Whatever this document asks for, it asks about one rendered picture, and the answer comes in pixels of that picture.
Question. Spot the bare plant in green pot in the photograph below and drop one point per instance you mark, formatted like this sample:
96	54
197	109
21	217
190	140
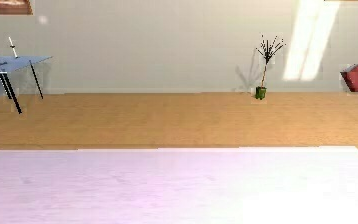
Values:
261	92

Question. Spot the blue glass table black legs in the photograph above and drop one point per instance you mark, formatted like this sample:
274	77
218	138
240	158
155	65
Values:
13	62

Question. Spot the white candle stick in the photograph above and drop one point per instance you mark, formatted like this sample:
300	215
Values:
13	47

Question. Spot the red box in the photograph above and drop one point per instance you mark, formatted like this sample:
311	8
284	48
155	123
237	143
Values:
355	78

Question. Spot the brown framed wall picture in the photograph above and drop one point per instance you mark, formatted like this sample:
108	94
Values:
10	6

